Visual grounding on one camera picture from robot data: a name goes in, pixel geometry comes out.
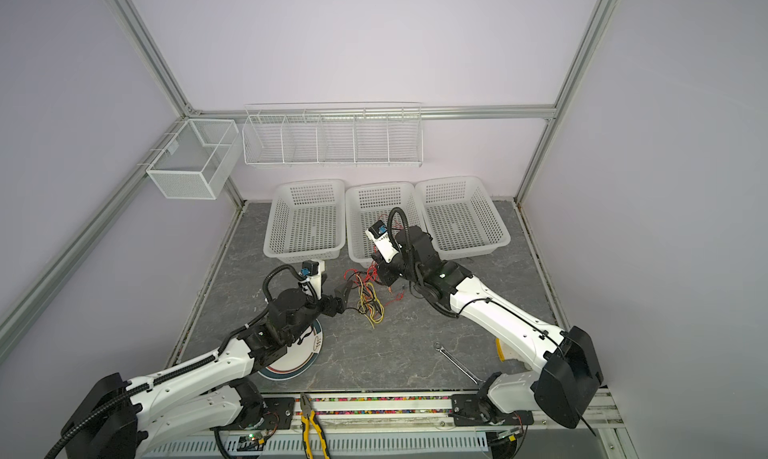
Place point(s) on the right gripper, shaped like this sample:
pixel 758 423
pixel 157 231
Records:
pixel 385 269

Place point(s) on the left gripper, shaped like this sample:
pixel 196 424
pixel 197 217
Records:
pixel 331 309

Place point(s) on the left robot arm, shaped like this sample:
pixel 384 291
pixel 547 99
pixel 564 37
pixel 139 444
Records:
pixel 125 418

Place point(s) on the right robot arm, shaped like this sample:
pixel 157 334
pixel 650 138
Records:
pixel 565 373

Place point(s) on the green rimmed white plate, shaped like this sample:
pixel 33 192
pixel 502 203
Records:
pixel 299 357

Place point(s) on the middle white plastic basket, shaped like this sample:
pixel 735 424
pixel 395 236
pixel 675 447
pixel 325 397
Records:
pixel 367 204

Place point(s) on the white plastic basket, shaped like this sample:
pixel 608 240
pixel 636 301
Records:
pixel 461 217
pixel 307 221
pixel 367 204

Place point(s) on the left white plastic basket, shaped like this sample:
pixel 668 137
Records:
pixel 307 221

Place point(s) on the silver wrench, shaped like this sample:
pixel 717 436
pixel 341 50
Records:
pixel 459 365

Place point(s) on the right white plastic basket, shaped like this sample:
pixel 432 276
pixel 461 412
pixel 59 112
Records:
pixel 461 217

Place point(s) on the white yellow work glove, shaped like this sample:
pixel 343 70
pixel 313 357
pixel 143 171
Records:
pixel 504 351

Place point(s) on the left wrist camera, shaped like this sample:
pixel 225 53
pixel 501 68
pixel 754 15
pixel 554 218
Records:
pixel 312 273

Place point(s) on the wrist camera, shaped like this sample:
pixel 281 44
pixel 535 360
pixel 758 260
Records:
pixel 312 273
pixel 379 235

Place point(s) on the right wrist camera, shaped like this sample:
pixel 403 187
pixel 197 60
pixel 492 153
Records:
pixel 379 235

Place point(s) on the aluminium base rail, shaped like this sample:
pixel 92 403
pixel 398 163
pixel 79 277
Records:
pixel 409 411

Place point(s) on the yellow handled pliers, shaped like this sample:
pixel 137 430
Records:
pixel 310 425

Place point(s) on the white wire wall shelf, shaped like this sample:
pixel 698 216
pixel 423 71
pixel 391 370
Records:
pixel 325 134

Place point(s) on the white mesh wall box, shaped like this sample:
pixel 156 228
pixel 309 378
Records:
pixel 197 160

